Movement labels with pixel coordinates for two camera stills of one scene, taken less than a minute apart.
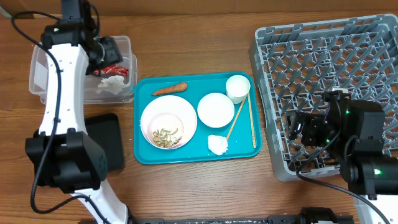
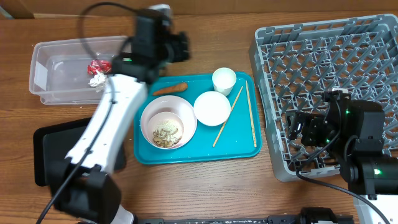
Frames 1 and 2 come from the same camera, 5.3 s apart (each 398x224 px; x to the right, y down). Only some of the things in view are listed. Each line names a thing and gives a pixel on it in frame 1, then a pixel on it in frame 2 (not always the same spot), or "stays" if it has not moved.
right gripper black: [311, 126] stays
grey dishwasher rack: [294, 64] stays
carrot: [173, 89] stays
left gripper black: [115, 56] → [180, 42]
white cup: [237, 87] → [224, 79]
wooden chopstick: [236, 117] → [227, 117]
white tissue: [217, 144] → [97, 81]
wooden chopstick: [253, 131] stays
